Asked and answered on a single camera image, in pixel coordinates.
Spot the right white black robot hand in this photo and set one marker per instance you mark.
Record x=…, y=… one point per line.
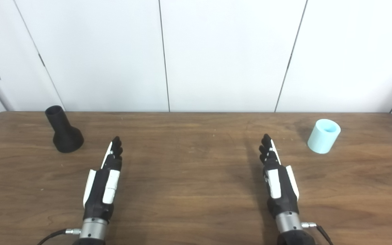
x=282, y=194

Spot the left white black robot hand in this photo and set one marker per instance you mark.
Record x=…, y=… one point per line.
x=99, y=190

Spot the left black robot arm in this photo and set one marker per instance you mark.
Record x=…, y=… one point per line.
x=93, y=231

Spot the light blue cylinder cup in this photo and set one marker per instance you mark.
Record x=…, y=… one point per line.
x=322, y=139

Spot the black nozzle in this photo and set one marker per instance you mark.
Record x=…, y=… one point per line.
x=65, y=136

